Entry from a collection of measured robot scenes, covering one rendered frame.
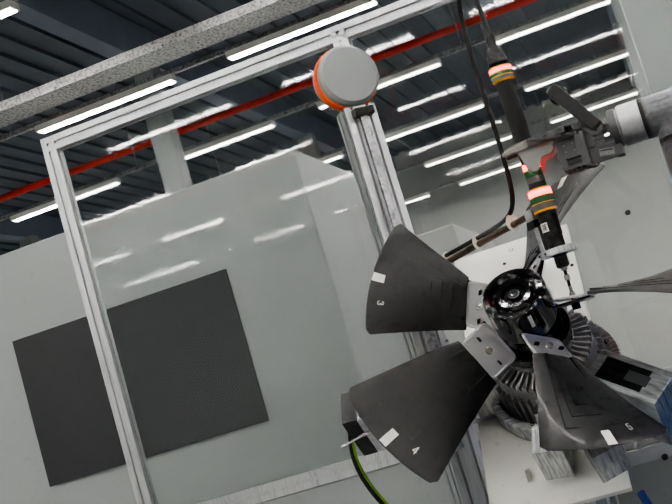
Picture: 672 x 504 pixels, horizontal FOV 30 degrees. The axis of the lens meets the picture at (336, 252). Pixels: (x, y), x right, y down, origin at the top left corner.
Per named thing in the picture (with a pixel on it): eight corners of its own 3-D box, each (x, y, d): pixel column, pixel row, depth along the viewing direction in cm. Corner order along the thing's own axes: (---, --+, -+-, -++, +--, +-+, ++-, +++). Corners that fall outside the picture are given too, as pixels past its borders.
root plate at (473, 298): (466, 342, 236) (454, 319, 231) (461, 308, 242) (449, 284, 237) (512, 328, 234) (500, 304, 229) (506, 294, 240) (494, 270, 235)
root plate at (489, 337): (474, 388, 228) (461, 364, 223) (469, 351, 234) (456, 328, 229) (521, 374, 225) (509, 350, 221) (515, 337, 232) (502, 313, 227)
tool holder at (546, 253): (529, 265, 232) (513, 215, 234) (562, 256, 235) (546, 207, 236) (551, 254, 224) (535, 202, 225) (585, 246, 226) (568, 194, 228)
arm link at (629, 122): (634, 96, 222) (638, 103, 229) (608, 104, 223) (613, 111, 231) (646, 136, 221) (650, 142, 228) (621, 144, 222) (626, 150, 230)
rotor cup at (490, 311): (501, 375, 230) (478, 332, 221) (491, 317, 240) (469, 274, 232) (577, 352, 226) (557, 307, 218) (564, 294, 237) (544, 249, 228)
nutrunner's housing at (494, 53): (549, 272, 229) (475, 39, 235) (567, 267, 231) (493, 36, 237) (559, 267, 226) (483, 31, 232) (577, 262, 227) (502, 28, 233)
